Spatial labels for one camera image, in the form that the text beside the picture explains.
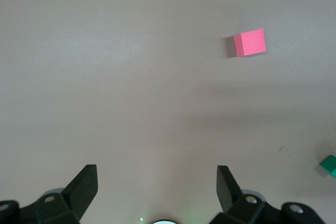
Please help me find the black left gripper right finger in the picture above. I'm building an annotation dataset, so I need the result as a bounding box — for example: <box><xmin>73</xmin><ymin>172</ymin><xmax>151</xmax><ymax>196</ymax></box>
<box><xmin>209</xmin><ymin>165</ymin><xmax>326</xmax><ymax>224</ymax></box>

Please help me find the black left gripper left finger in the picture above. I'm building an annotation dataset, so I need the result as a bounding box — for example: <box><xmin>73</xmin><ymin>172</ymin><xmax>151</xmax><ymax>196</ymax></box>
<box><xmin>0</xmin><ymin>164</ymin><xmax>98</xmax><ymax>224</ymax></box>

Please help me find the green cube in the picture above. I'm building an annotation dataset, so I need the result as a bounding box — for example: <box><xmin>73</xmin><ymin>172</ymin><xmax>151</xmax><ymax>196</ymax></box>
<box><xmin>319</xmin><ymin>155</ymin><xmax>336</xmax><ymax>179</ymax></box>

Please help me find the brown table cover sheet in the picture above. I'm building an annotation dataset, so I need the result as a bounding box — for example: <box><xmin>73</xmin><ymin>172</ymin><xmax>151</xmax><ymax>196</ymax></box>
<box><xmin>0</xmin><ymin>0</ymin><xmax>336</xmax><ymax>224</ymax></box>

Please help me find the pink-red cube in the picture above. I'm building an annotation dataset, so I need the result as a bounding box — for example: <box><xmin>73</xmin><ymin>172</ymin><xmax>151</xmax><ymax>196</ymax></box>
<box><xmin>233</xmin><ymin>28</ymin><xmax>267</xmax><ymax>57</ymax></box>

